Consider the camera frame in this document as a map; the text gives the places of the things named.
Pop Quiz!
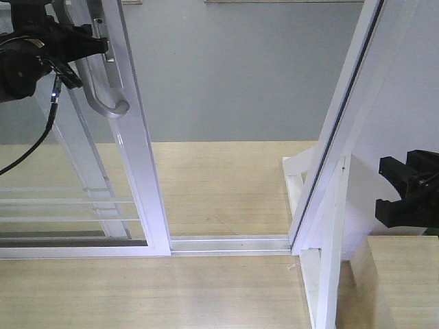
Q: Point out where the white angled support bracket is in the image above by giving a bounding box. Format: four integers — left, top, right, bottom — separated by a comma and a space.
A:
291, 157, 351, 328

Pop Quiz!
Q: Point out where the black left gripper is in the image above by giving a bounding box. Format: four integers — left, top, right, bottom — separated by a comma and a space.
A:
8, 1, 108, 89

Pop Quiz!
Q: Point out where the white door jamb frame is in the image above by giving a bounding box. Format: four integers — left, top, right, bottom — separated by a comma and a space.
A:
283, 1, 419, 255

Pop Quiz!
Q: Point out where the grey metal door handle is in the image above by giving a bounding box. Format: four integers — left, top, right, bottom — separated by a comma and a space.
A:
52, 1, 130, 119

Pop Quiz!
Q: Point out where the light wooden box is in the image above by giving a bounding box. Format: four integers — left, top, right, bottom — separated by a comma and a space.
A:
336, 236, 438, 328

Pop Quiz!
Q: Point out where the wooden platform board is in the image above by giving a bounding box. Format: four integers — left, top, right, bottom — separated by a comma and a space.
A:
1, 141, 312, 328

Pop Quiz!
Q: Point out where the white-framed transparent sliding door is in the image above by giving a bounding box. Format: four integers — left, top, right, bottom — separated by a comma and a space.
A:
1, 1, 171, 259

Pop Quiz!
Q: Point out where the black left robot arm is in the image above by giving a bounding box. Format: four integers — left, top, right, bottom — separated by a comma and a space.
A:
1, 1, 108, 102

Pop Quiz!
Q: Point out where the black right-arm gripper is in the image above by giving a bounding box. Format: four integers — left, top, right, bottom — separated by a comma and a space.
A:
375, 149, 438, 228

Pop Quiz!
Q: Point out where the green cushion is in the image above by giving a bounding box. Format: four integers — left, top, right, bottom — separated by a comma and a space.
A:
424, 228, 439, 236

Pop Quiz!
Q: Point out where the fixed white-framed glass panel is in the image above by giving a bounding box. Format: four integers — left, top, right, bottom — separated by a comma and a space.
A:
1, 87, 140, 244

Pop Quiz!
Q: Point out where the aluminium door track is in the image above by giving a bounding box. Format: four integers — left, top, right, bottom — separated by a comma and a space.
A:
171, 234, 292, 257

